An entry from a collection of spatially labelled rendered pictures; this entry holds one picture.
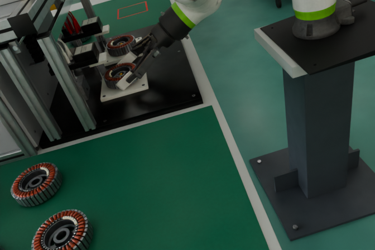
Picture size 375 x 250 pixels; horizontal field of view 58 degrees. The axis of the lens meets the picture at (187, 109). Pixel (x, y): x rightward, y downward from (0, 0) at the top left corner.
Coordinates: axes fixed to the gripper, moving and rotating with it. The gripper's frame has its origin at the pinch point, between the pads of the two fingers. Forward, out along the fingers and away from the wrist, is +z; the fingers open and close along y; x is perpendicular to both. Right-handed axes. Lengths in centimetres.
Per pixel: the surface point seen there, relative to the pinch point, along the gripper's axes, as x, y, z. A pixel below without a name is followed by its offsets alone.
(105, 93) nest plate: 1.3, -5.0, 6.6
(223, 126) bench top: -16.3, -31.9, -18.9
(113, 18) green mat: -3, 73, 10
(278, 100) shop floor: -107, 66, -22
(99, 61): 9.0, -2.4, 0.3
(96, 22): 12.5, 21.4, -0.6
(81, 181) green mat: 2.0, -37.4, 12.8
